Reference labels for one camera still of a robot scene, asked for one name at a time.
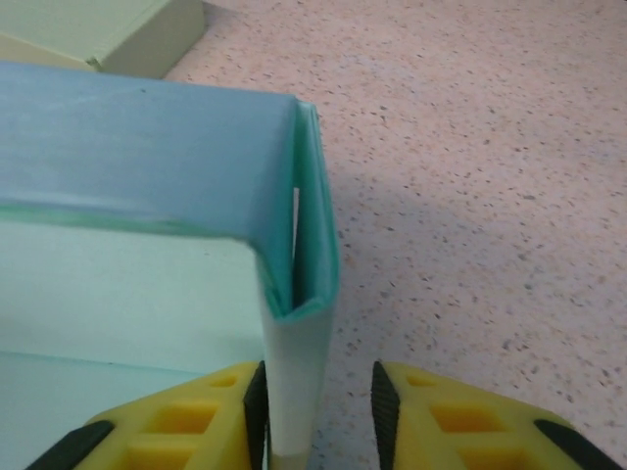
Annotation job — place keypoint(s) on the green paper box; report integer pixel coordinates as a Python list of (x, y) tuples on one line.
[(98, 24)]

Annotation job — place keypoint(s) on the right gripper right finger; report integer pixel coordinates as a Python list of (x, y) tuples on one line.
[(465, 431)]

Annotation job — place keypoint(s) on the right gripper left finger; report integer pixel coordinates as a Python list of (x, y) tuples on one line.
[(171, 431)]

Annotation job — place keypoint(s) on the light blue paper box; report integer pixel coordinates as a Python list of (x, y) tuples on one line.
[(122, 147)]

